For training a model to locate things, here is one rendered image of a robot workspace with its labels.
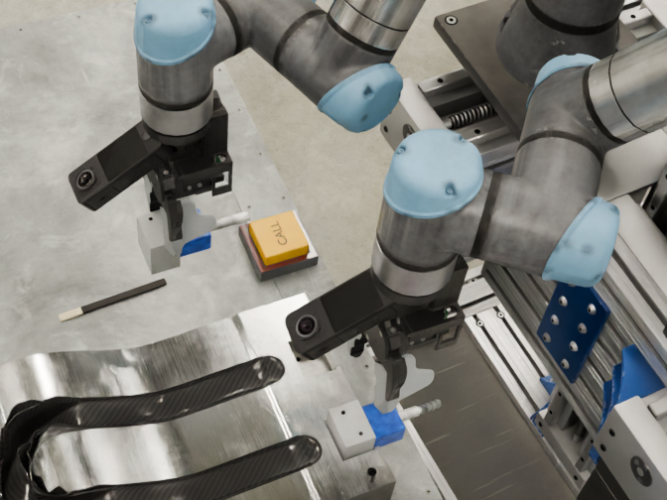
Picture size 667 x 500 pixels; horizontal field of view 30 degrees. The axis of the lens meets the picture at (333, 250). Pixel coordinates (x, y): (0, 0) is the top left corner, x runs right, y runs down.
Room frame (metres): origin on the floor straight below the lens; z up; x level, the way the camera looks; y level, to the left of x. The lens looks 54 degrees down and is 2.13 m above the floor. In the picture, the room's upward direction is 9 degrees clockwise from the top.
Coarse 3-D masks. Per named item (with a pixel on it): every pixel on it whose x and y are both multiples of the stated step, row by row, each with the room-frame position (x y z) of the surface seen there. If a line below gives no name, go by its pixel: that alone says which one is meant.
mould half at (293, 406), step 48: (192, 336) 0.73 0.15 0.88; (240, 336) 0.74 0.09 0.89; (288, 336) 0.75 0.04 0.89; (0, 384) 0.61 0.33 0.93; (48, 384) 0.62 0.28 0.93; (96, 384) 0.64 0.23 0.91; (144, 384) 0.66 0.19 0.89; (288, 384) 0.69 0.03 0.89; (336, 384) 0.70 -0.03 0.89; (0, 432) 0.58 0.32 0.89; (96, 432) 0.58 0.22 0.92; (144, 432) 0.60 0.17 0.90; (192, 432) 0.62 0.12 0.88; (240, 432) 0.62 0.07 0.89; (288, 432) 0.63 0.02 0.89; (48, 480) 0.51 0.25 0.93; (96, 480) 0.52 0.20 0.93; (144, 480) 0.54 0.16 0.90; (288, 480) 0.57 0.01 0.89; (336, 480) 0.58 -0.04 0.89; (384, 480) 0.59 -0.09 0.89
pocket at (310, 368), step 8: (296, 352) 0.75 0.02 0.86; (328, 352) 0.75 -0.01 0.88; (296, 360) 0.74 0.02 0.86; (304, 360) 0.74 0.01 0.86; (312, 360) 0.74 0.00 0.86; (320, 360) 0.74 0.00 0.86; (328, 360) 0.74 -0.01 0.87; (304, 368) 0.73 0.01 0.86; (312, 368) 0.73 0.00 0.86; (320, 368) 0.73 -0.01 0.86; (328, 368) 0.73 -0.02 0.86; (304, 376) 0.72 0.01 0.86; (312, 376) 0.72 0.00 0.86
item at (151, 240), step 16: (144, 224) 0.83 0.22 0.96; (160, 224) 0.83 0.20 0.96; (224, 224) 0.86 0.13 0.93; (144, 240) 0.82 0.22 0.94; (160, 240) 0.81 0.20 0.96; (192, 240) 0.83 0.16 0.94; (208, 240) 0.84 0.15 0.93; (144, 256) 0.82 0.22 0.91; (160, 256) 0.80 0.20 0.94; (160, 272) 0.80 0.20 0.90
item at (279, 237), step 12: (276, 216) 0.96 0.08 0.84; (288, 216) 0.96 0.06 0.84; (252, 228) 0.94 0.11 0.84; (264, 228) 0.94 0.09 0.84; (276, 228) 0.94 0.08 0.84; (288, 228) 0.94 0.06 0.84; (300, 228) 0.95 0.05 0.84; (264, 240) 0.92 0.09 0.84; (276, 240) 0.92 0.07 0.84; (288, 240) 0.92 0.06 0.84; (300, 240) 0.93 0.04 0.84; (264, 252) 0.90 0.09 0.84; (276, 252) 0.90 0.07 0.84; (288, 252) 0.91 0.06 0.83; (300, 252) 0.92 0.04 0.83
